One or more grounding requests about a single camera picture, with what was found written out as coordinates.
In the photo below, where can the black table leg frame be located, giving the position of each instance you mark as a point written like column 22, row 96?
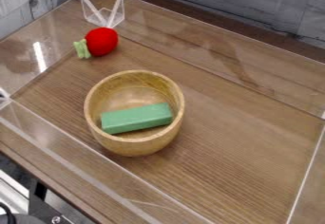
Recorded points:
column 49, row 208

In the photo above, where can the clear acrylic corner bracket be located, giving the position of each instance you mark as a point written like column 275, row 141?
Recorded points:
column 105, row 18

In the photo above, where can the clear acrylic tray walls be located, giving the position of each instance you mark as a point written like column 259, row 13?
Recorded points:
column 246, row 163

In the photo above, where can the green rectangular block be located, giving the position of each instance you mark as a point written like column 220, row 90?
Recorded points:
column 136, row 118

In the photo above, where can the red plush strawberry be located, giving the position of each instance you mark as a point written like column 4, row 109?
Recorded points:
column 97, row 43

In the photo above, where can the wooden bowl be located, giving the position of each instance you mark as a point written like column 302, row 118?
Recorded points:
column 128, row 89

